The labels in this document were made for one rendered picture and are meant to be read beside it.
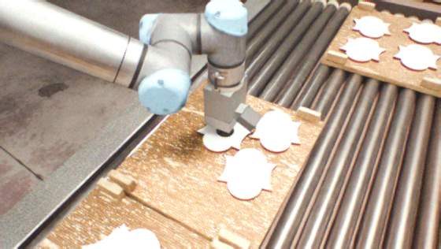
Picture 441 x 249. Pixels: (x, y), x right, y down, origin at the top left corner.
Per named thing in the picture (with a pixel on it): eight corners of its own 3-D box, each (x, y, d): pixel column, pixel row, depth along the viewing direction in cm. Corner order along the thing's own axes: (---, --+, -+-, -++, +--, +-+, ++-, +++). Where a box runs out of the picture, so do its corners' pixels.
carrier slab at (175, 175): (106, 183, 74) (105, 179, 73) (206, 83, 100) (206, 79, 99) (250, 264, 62) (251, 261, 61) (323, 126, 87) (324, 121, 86)
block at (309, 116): (295, 117, 87) (297, 109, 85) (298, 112, 89) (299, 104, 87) (318, 124, 85) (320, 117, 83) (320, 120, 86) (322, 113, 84)
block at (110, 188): (98, 190, 71) (95, 182, 69) (105, 183, 73) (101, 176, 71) (120, 202, 69) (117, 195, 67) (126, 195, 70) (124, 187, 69)
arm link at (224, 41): (201, -5, 63) (247, -6, 63) (203, 47, 70) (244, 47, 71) (199, 16, 57) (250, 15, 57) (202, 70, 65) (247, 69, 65)
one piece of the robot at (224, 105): (253, 92, 63) (248, 150, 75) (272, 67, 69) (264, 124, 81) (198, 73, 67) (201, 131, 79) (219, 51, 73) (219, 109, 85)
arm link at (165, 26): (132, 38, 56) (199, 38, 56) (142, 5, 64) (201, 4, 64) (140, 76, 62) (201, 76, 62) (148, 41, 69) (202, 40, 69)
